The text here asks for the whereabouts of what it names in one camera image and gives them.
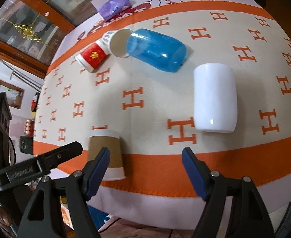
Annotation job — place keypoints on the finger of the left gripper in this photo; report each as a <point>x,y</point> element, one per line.
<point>50,160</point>

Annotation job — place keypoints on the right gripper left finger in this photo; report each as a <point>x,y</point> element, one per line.
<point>43,215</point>

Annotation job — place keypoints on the brown sleeve paper cup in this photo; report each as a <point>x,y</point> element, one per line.
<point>111,140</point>

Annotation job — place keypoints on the red paper cup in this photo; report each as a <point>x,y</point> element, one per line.
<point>92,56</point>

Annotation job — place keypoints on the white ceramic cup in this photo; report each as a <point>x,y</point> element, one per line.
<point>215,98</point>

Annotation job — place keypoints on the grey checkered paper cup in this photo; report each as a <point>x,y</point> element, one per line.
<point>116,41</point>

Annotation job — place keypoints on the blue plastic cup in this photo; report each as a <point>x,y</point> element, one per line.
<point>163,52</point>

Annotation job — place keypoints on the gold ornament decoration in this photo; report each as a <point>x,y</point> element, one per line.
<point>33,18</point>

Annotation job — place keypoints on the orange glass cabinet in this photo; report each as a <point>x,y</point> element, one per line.
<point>29,55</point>

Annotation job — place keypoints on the orange H-pattern table runner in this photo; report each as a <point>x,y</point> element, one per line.
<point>172,91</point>

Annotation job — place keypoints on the purple tissue pack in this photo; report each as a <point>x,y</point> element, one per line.
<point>110,8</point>

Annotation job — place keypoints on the wooden wall picture frame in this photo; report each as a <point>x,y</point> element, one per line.
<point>14,94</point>

